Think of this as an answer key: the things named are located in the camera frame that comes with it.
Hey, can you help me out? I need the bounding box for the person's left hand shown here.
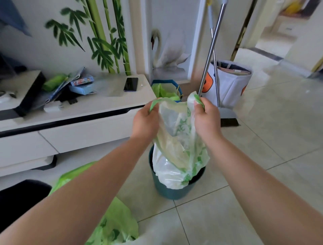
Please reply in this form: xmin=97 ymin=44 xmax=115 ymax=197
xmin=130 ymin=101 xmax=162 ymax=141

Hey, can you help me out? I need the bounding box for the person's right hand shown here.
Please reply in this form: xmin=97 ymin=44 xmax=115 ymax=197
xmin=193 ymin=97 xmax=224 ymax=145

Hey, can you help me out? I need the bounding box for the green translucent plastic bag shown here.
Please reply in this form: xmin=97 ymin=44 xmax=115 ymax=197
xmin=149 ymin=91 xmax=210 ymax=190

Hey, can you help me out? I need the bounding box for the person's right forearm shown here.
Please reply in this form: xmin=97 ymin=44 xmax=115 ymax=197
xmin=206 ymin=135 xmax=323 ymax=245

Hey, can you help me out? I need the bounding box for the person's left forearm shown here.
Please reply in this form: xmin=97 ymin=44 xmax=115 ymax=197
xmin=0 ymin=135 xmax=155 ymax=245

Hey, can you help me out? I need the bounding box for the green bin liner bag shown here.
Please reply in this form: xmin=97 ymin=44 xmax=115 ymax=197
xmin=151 ymin=83 xmax=181 ymax=102

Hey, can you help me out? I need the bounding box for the blue trash bin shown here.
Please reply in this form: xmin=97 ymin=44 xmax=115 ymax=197
xmin=151 ymin=79 xmax=183 ymax=102

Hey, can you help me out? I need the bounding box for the black smartphone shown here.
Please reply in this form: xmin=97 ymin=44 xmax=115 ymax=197
xmin=123 ymin=77 xmax=139 ymax=92

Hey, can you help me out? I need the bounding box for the white tote bag orange print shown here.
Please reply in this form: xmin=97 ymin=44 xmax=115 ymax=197
xmin=201 ymin=60 xmax=253 ymax=109

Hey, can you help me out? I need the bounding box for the blue small box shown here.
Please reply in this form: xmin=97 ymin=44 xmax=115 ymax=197
xmin=69 ymin=84 xmax=96 ymax=95

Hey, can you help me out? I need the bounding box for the colourful card box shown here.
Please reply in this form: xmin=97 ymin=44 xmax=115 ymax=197
xmin=70 ymin=76 xmax=95 ymax=87

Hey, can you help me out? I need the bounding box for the white low tv cabinet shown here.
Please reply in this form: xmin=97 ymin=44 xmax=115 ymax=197
xmin=0 ymin=74 xmax=157 ymax=177

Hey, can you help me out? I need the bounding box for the teal round trash bin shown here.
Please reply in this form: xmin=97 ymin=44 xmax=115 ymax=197
xmin=148 ymin=145 xmax=206 ymax=200

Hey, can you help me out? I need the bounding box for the grey booklet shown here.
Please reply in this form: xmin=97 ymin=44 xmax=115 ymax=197
xmin=30 ymin=67 xmax=86 ymax=111

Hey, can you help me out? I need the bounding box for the white charger adapter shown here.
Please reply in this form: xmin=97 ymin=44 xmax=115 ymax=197
xmin=43 ymin=101 xmax=65 ymax=113

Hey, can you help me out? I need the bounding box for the green fabric pouch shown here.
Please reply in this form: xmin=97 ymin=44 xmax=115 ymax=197
xmin=42 ymin=74 xmax=68 ymax=92

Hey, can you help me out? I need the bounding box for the black flat box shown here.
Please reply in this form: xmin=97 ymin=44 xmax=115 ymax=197
xmin=0 ymin=70 xmax=46 ymax=117

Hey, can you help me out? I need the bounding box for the black seat cushion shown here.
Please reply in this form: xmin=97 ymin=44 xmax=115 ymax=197
xmin=0 ymin=179 xmax=52 ymax=233

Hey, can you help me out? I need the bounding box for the blue hanging cloth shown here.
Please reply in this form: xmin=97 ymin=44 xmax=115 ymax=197
xmin=0 ymin=0 xmax=32 ymax=37

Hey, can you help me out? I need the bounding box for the silver handled broom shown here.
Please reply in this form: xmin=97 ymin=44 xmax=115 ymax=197
xmin=198 ymin=0 xmax=240 ymax=127

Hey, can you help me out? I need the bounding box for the silver handled dustpan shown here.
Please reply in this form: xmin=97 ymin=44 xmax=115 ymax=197
xmin=206 ymin=0 xmax=221 ymax=108

